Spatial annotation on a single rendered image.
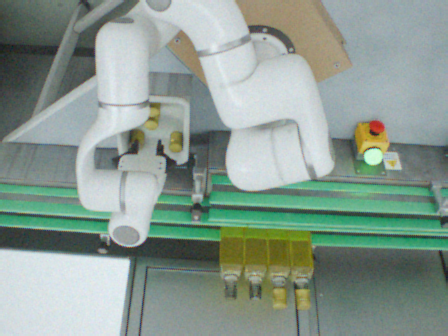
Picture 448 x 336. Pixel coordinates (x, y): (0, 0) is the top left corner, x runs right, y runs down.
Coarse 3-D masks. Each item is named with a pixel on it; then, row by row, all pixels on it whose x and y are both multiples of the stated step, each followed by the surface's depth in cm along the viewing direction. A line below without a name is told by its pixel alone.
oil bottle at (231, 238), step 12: (228, 228) 121; (240, 228) 121; (228, 240) 119; (240, 240) 119; (228, 252) 117; (240, 252) 117; (228, 264) 115; (240, 264) 115; (228, 276) 114; (240, 276) 116
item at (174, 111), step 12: (156, 96) 105; (168, 108) 116; (180, 108) 116; (168, 120) 119; (180, 120) 119; (144, 132) 123; (156, 132) 123; (168, 132) 123; (120, 144) 116; (144, 144) 123; (156, 144) 123; (168, 144) 124; (180, 156) 121
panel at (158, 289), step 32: (96, 256) 130; (128, 256) 130; (128, 288) 124; (160, 288) 126; (192, 288) 126; (224, 288) 127; (288, 288) 128; (128, 320) 119; (160, 320) 120; (192, 320) 121; (224, 320) 121; (256, 320) 122; (288, 320) 122
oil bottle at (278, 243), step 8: (272, 232) 121; (280, 232) 121; (288, 232) 122; (272, 240) 120; (280, 240) 120; (288, 240) 120; (272, 248) 118; (280, 248) 118; (288, 248) 118; (272, 256) 117; (280, 256) 117; (288, 256) 117; (272, 264) 115; (280, 264) 115; (288, 264) 116; (272, 272) 115; (280, 272) 114; (288, 272) 115; (272, 280) 116
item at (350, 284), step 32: (160, 256) 136; (192, 256) 137; (320, 256) 139; (352, 256) 140; (384, 256) 140; (416, 256) 141; (320, 288) 133; (352, 288) 133; (384, 288) 134; (416, 288) 134; (320, 320) 127; (352, 320) 127; (384, 320) 127; (416, 320) 128
